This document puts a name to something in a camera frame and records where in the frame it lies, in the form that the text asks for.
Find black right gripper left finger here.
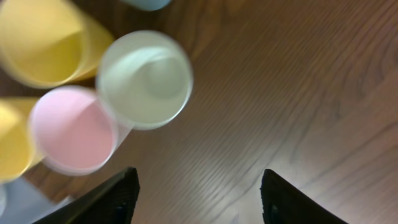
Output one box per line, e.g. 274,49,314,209
34,167,140,224

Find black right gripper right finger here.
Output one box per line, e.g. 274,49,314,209
261,169,346,224

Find pink plastic cup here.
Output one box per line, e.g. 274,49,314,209
29,85,131,175

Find yellow cup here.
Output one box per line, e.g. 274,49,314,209
1,98,44,183
1,0,114,88

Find cream white plastic cup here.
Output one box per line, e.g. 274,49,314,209
96,30,193,130

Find clear plastic storage container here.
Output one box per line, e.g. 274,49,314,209
1,177,73,224

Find light blue plastic cup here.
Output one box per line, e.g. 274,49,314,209
121,0,171,11

